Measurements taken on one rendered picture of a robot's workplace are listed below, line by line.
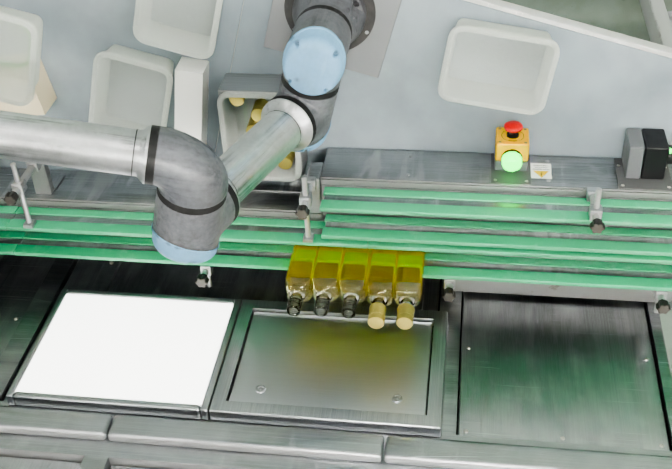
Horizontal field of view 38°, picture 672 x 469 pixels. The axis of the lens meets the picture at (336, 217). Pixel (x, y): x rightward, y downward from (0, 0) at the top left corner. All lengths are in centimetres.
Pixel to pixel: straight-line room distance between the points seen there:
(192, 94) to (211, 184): 61
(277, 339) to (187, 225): 60
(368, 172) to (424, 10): 37
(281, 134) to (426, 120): 44
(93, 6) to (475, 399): 116
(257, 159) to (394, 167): 46
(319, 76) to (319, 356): 61
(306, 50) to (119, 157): 46
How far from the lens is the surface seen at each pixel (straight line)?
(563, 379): 214
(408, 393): 203
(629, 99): 217
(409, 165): 216
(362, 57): 210
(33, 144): 158
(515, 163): 211
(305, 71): 186
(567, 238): 214
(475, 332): 221
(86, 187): 238
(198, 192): 158
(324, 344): 213
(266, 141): 182
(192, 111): 219
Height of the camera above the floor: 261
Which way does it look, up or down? 52 degrees down
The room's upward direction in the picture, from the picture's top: 168 degrees counter-clockwise
